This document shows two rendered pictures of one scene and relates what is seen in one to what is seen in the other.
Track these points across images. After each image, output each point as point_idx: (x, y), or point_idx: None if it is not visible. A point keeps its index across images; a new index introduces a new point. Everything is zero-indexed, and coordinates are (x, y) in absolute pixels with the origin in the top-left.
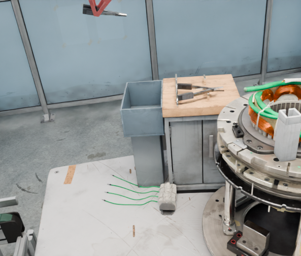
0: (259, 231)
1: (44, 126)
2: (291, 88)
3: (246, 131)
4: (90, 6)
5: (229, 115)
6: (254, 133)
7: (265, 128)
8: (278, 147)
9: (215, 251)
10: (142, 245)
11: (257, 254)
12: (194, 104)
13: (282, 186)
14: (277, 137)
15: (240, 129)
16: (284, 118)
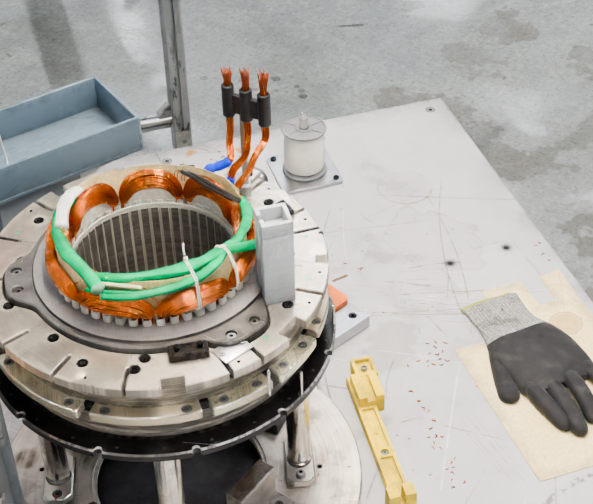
0: (261, 475)
1: None
2: (66, 231)
3: (191, 336)
4: None
5: (101, 368)
6: (206, 322)
7: (220, 290)
8: (280, 283)
9: None
10: None
11: (292, 502)
12: None
13: (321, 325)
14: (273, 270)
15: (187, 343)
16: (287, 226)
